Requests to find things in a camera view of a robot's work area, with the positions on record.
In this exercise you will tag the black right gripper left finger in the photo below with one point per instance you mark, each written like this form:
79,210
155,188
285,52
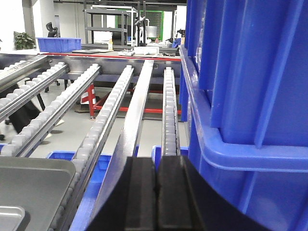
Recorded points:
126,200

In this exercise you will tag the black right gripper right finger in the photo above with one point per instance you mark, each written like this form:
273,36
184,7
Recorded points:
186,202

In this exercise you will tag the silver metal tray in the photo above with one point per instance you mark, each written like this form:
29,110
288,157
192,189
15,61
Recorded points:
11,217

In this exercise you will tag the silver tray beneath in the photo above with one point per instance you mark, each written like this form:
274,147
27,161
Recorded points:
36,186

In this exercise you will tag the steel divider bar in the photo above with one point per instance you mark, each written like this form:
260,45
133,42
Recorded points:
126,144

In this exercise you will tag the blue bin below rack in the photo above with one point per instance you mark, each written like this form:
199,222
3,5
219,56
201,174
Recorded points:
84,211

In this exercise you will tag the blue lower stacked bin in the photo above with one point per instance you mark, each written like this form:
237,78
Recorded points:
270,184

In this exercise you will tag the blue stacked bin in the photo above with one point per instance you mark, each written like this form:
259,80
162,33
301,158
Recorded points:
270,184
251,58

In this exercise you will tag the blue upper stacked bin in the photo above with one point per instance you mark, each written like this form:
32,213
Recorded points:
251,58

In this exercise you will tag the grey metal shelving unit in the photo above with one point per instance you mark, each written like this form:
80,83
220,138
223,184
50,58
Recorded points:
104,23

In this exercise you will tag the blue bin in background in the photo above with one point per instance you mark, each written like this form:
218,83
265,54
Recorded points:
59,45

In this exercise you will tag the green potted plant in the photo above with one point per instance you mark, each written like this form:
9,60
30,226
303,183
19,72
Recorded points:
23,41

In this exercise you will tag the roller conveyor rail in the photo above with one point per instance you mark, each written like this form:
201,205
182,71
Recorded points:
87,155
170,128
13,101
24,143

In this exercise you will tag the red steel frame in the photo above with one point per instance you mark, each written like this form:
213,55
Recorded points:
114,100

